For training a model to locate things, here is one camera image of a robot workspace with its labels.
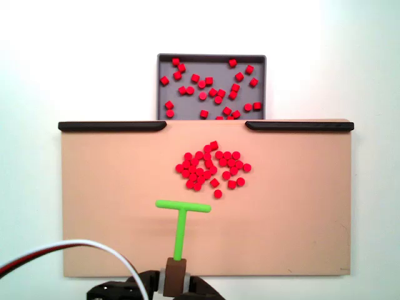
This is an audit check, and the black edge rail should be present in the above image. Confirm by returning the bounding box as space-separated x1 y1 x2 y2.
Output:
57 121 168 133
245 121 355 132

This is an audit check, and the grey tray container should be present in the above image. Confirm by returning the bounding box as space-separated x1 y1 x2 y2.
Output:
156 53 268 121

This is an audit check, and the white red black servo cable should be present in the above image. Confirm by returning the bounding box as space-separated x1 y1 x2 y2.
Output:
0 239 149 300

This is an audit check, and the beige flat board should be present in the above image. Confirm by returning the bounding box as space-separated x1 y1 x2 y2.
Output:
59 118 354 278

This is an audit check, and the green T pusher brown handle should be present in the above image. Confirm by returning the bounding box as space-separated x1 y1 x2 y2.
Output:
155 199 213 298

